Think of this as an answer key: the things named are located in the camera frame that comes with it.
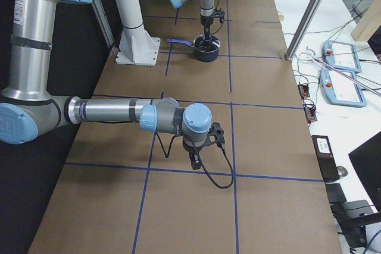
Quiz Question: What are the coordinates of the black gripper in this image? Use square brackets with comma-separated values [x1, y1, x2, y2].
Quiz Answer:
[201, 16, 214, 40]
[182, 137, 203, 170]

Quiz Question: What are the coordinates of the glass lid with blue knob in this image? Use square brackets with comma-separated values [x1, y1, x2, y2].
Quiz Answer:
[194, 35, 221, 52]

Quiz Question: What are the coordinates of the dark blue pot with handle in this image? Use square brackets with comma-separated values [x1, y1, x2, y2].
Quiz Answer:
[167, 35, 221, 62]

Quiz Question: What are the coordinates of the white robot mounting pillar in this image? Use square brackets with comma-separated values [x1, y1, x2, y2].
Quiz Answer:
[115, 0, 161, 66]

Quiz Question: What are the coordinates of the upper orange connector block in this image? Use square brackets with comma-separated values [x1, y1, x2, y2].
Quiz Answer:
[298, 83, 310, 99]

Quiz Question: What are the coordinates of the black box with white label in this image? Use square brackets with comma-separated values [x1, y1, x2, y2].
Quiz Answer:
[311, 135, 339, 183]

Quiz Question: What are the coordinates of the upper blue teach pendant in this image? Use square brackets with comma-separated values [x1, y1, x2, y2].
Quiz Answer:
[323, 40, 362, 73]

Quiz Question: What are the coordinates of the blue teach pendant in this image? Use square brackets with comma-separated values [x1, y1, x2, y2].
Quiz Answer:
[323, 40, 362, 73]
[320, 68, 367, 108]

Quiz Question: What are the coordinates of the lower blue teach pendant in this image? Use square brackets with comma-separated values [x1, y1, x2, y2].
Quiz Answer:
[320, 68, 367, 108]

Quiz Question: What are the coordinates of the black monitor stand base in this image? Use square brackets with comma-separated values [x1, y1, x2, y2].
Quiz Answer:
[330, 200, 380, 248]

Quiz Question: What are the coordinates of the black monitor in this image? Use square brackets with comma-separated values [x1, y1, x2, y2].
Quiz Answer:
[349, 136, 380, 211]

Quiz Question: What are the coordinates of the pink metal rod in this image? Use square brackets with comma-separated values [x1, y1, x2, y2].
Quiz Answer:
[309, 54, 381, 97]

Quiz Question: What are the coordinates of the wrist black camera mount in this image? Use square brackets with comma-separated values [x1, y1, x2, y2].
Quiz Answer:
[213, 8, 225, 24]
[204, 122, 225, 150]

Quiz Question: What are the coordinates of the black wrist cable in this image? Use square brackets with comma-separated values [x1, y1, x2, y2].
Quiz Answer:
[154, 131, 235, 190]

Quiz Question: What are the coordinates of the aluminium frame post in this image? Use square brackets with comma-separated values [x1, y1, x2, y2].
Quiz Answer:
[285, 0, 322, 61]

